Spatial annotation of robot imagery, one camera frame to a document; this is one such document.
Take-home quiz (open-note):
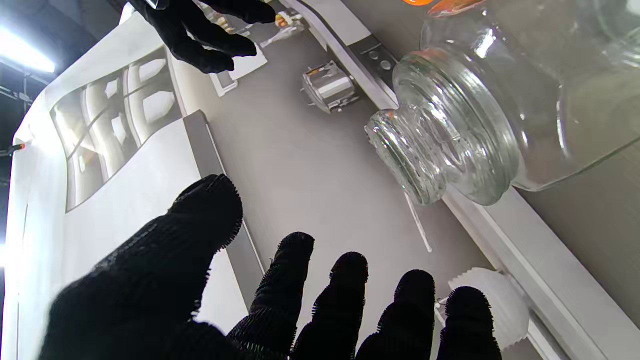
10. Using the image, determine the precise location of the clear glass jar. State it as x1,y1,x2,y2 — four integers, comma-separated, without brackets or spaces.
420,0,640,192

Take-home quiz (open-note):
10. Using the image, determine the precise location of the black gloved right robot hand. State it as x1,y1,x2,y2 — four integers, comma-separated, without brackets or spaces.
131,0,277,74

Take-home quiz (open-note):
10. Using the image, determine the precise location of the clear glass jar lid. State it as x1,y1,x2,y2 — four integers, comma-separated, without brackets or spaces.
365,47,521,206

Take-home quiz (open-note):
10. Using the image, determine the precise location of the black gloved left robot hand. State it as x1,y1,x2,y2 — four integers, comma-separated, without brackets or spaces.
40,174,503,360

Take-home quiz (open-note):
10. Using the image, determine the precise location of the orange plastic bowl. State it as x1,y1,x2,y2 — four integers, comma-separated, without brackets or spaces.
402,0,486,18

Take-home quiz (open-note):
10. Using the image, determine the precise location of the ceiling light strip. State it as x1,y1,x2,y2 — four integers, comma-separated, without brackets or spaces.
0,27,56,74

